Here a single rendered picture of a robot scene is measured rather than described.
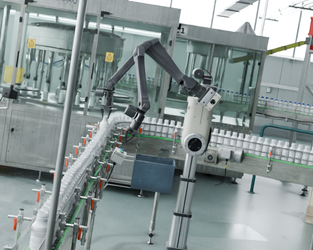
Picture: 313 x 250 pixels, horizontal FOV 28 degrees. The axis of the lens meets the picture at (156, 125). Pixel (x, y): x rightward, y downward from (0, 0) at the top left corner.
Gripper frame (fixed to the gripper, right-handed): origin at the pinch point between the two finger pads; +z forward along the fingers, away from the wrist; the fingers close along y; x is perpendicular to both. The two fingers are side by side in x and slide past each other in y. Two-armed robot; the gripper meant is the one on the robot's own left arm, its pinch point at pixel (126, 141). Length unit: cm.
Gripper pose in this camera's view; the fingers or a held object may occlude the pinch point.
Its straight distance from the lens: 391.7
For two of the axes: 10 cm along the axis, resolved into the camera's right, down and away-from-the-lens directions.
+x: 8.7, 4.9, 0.5
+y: 0.0, 1.0, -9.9
